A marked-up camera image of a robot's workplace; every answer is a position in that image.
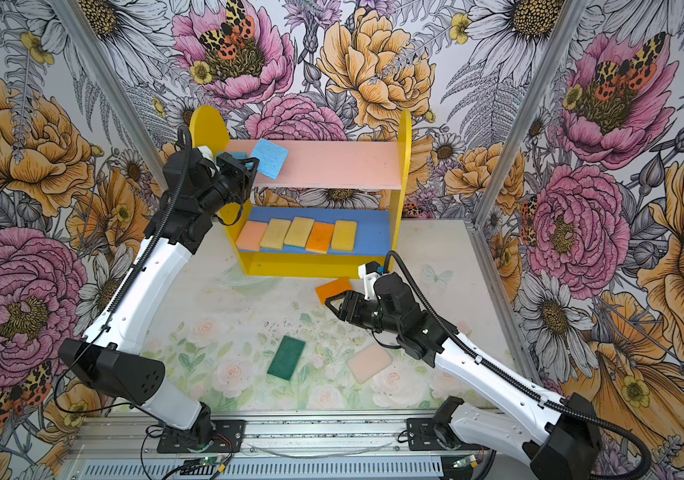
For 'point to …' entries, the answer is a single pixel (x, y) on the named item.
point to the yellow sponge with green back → (275, 234)
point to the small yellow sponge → (344, 235)
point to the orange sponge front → (320, 237)
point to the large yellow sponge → (298, 232)
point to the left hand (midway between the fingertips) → (263, 166)
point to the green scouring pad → (286, 358)
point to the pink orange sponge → (250, 236)
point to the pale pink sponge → (368, 362)
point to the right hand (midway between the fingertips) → (332, 315)
